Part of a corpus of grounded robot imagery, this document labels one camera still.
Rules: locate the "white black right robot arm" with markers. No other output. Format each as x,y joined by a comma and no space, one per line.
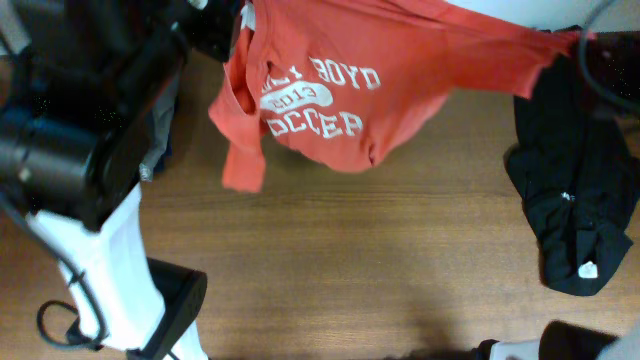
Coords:
564,341

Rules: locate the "folded grey garment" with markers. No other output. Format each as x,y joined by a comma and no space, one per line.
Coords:
158,122

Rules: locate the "red orange soccer t-shirt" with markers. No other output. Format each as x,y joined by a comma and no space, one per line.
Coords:
346,82

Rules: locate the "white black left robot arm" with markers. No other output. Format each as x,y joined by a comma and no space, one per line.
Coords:
74,132

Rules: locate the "crumpled black garment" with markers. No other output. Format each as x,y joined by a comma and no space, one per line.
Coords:
578,181

